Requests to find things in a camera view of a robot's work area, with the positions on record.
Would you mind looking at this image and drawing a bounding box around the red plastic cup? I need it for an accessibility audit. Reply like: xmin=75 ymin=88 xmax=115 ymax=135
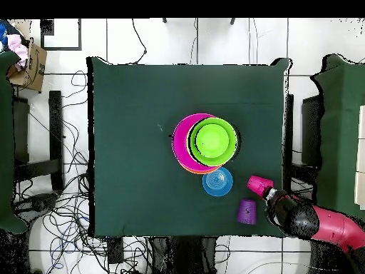
xmin=246 ymin=174 xmax=274 ymax=198

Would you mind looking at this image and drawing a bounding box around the purple plastic cup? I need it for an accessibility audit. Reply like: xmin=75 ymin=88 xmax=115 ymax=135
xmin=237 ymin=198 xmax=258 ymax=226

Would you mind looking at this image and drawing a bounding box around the blue plastic bowl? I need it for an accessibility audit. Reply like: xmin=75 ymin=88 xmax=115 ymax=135
xmin=202 ymin=166 xmax=234 ymax=198

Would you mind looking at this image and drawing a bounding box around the orange plastic bowl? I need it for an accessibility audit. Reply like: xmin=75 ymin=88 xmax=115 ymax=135
xmin=180 ymin=163 xmax=220 ymax=176

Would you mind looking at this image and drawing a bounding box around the small green plastic bowl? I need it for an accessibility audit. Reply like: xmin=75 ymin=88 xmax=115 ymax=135
xmin=195 ymin=123 xmax=231 ymax=159

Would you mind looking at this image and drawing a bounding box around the large green plastic bowl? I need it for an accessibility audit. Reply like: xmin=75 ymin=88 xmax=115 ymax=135
xmin=187 ymin=117 xmax=240 ymax=168

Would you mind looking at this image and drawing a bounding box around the pink plastic bowl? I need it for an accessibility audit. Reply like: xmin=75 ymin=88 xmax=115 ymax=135
xmin=171 ymin=113 xmax=223 ymax=173

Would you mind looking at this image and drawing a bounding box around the green covered side table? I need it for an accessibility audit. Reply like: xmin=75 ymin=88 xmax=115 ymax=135
xmin=310 ymin=54 xmax=365 ymax=220
xmin=0 ymin=50 xmax=28 ymax=235

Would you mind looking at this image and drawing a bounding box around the white panel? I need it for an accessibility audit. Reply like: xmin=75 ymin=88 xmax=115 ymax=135
xmin=354 ymin=104 xmax=365 ymax=210

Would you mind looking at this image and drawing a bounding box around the black power strip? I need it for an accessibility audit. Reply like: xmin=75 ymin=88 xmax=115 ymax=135
xmin=107 ymin=236 xmax=124 ymax=265

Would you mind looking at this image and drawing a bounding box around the dark green tablecloth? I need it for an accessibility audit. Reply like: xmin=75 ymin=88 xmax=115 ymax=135
xmin=86 ymin=56 xmax=292 ymax=238

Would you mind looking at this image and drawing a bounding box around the black floor stand base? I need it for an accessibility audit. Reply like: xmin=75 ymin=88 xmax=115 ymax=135
xmin=14 ymin=192 xmax=59 ymax=218

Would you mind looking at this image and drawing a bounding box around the cardboard box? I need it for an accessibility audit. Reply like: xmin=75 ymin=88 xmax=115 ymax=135
xmin=7 ymin=42 xmax=48 ymax=93

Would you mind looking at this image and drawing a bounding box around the pink cloth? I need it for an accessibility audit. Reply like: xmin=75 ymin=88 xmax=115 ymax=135
xmin=6 ymin=34 xmax=29 ymax=71

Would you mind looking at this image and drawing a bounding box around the blue fabric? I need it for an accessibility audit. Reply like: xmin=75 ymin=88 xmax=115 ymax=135
xmin=0 ymin=23 xmax=10 ymax=44

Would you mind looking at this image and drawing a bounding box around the black side frame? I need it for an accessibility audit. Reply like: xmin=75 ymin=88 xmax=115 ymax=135
xmin=301 ymin=95 xmax=323 ymax=166

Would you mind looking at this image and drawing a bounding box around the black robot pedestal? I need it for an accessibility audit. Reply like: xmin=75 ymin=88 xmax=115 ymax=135
xmin=146 ymin=235 xmax=219 ymax=274

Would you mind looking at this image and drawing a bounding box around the tangle of floor cables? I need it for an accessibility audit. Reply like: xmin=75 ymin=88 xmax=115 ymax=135
xmin=11 ymin=70 xmax=152 ymax=274

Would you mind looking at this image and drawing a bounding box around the black floor cable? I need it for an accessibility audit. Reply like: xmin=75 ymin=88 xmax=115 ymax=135
xmin=130 ymin=18 xmax=148 ymax=65

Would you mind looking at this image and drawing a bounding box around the black leg frame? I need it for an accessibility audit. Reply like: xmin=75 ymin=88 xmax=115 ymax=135
xmin=12 ymin=90 xmax=65 ymax=192

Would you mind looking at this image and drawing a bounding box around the black square frame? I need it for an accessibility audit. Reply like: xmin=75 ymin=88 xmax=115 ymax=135
xmin=39 ymin=18 xmax=83 ymax=51

